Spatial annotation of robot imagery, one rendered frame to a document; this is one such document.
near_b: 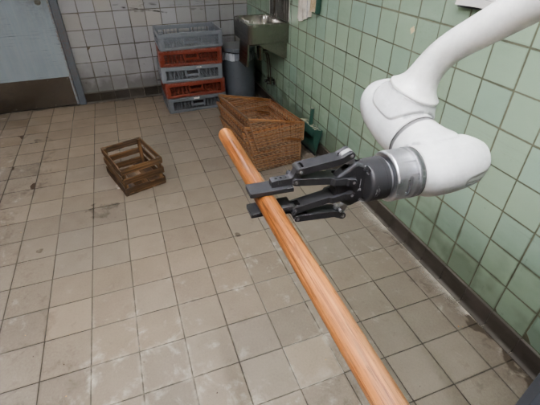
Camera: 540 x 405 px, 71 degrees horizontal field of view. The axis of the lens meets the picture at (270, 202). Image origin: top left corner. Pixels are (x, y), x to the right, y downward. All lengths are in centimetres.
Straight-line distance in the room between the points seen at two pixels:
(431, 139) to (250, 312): 141
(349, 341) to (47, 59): 430
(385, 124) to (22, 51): 406
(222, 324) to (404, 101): 141
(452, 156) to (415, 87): 15
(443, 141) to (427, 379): 129
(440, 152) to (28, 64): 420
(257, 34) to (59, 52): 204
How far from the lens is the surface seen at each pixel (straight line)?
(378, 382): 38
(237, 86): 416
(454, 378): 190
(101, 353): 194
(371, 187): 64
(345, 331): 41
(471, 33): 73
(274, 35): 348
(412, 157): 67
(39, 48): 449
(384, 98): 79
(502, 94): 178
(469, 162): 73
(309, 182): 60
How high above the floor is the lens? 152
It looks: 36 degrees down
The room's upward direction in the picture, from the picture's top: straight up
